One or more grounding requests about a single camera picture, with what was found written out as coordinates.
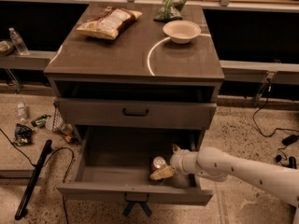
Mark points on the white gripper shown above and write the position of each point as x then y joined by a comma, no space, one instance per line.
177,161

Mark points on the red coke can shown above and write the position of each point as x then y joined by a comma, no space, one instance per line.
156,163

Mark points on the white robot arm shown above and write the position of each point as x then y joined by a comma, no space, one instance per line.
213,164

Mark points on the open grey lower drawer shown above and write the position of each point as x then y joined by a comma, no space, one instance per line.
114,165

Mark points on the grey drawer cabinet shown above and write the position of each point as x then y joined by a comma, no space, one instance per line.
142,64

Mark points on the closed grey upper drawer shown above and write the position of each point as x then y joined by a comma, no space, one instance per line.
138,114

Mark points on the green can on floor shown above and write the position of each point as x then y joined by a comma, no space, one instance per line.
40,121

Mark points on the black power adapter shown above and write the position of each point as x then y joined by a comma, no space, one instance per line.
290,139

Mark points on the black bar on floor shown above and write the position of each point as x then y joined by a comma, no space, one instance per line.
21,211

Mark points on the white bowl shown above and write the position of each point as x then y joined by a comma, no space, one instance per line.
182,32

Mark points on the brown chip bag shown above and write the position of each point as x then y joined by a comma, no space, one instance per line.
110,23

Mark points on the dark crumpled snack bag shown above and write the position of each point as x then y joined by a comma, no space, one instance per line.
23,135

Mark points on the green snack bag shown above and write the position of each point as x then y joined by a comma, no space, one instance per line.
170,10

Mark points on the small bottle on floor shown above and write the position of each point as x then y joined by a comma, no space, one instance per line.
22,111

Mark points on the clear plastic water bottle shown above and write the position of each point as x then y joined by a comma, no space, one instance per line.
18,42

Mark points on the dish on left shelf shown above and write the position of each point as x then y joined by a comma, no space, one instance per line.
6,47

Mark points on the wire mesh basket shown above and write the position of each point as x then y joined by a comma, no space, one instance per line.
58,121

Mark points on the black post right edge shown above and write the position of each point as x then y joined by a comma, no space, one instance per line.
292,162

